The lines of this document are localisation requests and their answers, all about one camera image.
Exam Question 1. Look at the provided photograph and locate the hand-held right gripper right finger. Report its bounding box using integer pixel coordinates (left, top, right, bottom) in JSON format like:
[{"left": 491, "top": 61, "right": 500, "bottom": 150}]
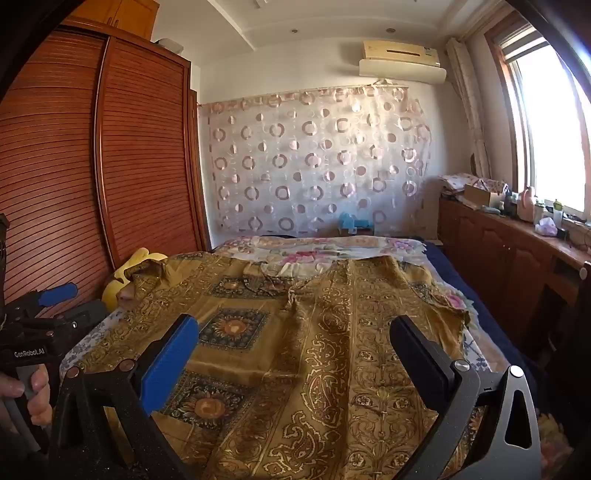
[{"left": 389, "top": 315, "right": 542, "bottom": 480}]

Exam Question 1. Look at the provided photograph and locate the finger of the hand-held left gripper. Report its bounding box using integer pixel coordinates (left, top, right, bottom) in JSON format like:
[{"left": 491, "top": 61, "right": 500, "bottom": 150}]
[
  {"left": 9, "top": 282, "right": 78, "bottom": 320},
  {"left": 54, "top": 300, "right": 109, "bottom": 331}
]

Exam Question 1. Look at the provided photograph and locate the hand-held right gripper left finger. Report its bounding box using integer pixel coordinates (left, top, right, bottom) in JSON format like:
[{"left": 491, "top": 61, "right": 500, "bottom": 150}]
[{"left": 48, "top": 314, "right": 200, "bottom": 480}]

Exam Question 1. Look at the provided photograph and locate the gold patterned garment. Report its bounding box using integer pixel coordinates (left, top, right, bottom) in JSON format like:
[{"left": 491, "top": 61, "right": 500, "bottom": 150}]
[{"left": 76, "top": 251, "right": 472, "bottom": 480}]

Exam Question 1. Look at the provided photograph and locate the person's left hand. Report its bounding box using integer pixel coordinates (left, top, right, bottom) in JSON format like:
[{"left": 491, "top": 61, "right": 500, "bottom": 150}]
[{"left": 0, "top": 364, "right": 51, "bottom": 435}]

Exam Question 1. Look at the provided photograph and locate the blue floral bed sheet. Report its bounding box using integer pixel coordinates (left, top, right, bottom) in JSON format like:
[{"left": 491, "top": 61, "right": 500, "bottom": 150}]
[{"left": 59, "top": 307, "right": 492, "bottom": 374}]

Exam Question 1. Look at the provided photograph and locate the yellow cloth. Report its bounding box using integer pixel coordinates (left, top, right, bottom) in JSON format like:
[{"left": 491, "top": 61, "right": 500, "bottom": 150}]
[{"left": 102, "top": 248, "right": 169, "bottom": 311}]

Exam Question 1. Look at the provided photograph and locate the navy mattress cover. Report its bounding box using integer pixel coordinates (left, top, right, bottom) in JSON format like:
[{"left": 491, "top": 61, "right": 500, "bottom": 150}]
[{"left": 422, "top": 240, "right": 539, "bottom": 398}]

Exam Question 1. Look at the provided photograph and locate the low wooden cabinet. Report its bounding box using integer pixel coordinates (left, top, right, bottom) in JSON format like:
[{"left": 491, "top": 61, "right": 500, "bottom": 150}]
[{"left": 436, "top": 194, "right": 591, "bottom": 352}]

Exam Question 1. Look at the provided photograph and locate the blue tissue pack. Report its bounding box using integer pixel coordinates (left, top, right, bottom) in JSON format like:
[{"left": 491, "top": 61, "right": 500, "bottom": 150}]
[{"left": 338, "top": 212, "right": 374, "bottom": 236}]

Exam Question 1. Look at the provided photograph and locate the wooden slatted wardrobe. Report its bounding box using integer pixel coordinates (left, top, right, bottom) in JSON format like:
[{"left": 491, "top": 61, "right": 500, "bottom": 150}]
[{"left": 0, "top": 18, "right": 211, "bottom": 319}]

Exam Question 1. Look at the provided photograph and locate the cardboard box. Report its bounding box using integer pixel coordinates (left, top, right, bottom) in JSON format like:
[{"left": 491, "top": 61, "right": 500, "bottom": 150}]
[{"left": 463, "top": 184, "right": 497, "bottom": 208}]

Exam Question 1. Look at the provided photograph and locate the stack of folded cloths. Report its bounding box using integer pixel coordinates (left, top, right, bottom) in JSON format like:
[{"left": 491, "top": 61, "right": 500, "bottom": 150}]
[{"left": 438, "top": 173, "right": 481, "bottom": 197}]

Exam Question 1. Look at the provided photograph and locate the pink bottle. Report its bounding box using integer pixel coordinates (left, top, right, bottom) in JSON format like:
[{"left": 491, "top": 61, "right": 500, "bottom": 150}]
[{"left": 517, "top": 186, "right": 536, "bottom": 220}]

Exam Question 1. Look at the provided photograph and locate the floral cloth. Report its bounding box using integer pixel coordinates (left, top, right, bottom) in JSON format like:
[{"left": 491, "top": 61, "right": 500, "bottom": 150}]
[{"left": 471, "top": 178, "right": 509, "bottom": 195}]

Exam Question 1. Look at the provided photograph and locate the circle patterned sheer curtain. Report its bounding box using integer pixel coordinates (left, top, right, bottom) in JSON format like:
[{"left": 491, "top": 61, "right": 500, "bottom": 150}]
[{"left": 198, "top": 83, "right": 432, "bottom": 238}]

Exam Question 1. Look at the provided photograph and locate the patterned window curtain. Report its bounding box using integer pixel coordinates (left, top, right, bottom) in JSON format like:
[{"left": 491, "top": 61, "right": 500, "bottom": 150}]
[{"left": 445, "top": 37, "right": 491, "bottom": 178}]

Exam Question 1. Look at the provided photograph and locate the wooden framed window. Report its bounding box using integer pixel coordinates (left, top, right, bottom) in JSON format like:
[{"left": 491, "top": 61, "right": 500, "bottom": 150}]
[{"left": 485, "top": 9, "right": 591, "bottom": 217}]

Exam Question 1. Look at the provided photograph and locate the wooden overhead cupboard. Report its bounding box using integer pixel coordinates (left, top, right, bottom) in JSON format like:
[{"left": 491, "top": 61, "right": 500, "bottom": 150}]
[{"left": 62, "top": 0, "right": 160, "bottom": 41}]

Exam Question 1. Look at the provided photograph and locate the cream air conditioner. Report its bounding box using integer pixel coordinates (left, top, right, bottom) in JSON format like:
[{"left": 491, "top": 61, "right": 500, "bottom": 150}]
[{"left": 362, "top": 41, "right": 440, "bottom": 64}]

